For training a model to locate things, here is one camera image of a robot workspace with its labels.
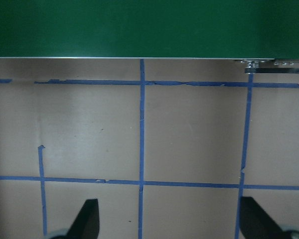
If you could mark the green conveyor belt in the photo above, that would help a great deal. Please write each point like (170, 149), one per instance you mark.
(139, 30)

